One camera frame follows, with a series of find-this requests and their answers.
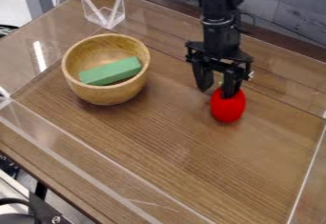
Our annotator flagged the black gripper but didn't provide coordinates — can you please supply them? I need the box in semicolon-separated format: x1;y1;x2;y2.
183;40;255;100

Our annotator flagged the red plush fruit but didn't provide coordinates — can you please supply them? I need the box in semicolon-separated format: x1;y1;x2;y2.
210;89;246;123

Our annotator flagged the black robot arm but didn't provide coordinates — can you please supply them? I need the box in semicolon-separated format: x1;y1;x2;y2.
185;0;254;99

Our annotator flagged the wooden bowl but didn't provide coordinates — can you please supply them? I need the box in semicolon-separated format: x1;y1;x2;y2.
62;33;150;106

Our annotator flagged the green rectangular block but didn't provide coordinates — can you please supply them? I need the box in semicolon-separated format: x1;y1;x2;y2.
79;56;142;86

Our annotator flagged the clear acrylic tray enclosure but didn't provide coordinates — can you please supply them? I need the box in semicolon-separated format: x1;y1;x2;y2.
0;0;326;224

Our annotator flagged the black cable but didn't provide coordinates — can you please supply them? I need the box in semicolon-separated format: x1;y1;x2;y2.
0;197;40;224

